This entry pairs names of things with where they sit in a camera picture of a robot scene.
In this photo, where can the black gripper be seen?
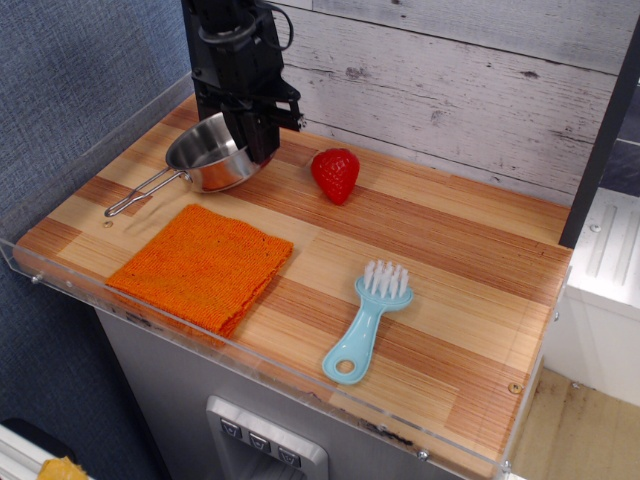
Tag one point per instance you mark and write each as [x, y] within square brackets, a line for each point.
[247, 73]

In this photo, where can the stainless steel pot with handle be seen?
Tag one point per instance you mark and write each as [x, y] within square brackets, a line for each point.
[206, 157]

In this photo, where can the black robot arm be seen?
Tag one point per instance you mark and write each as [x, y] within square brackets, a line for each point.
[243, 17]

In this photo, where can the orange folded cloth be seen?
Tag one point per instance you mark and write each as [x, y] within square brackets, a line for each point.
[205, 268]

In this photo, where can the red plastic strawberry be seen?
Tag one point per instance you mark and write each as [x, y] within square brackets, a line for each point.
[336, 172]

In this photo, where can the light blue dish brush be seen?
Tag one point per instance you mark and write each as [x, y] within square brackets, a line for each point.
[382, 288]

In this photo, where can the grey toy fridge cabinet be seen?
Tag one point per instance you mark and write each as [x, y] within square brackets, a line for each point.
[172, 381]

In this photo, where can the silver dispenser button panel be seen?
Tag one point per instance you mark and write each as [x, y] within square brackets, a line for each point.
[252, 447]

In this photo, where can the yellow object bottom left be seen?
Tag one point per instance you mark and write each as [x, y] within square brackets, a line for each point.
[61, 469]

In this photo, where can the white toy sink unit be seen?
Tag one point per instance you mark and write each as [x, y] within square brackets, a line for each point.
[594, 337]

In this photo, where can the dark grey left post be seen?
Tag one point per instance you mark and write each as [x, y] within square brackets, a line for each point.
[201, 67]

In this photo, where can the dark grey post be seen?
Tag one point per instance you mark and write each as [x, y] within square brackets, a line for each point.
[201, 67]
[610, 126]

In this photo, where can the clear acrylic guard rail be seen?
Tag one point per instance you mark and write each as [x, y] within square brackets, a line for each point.
[485, 266]

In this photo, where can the dark grey right post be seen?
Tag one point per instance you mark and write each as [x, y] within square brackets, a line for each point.
[610, 126]

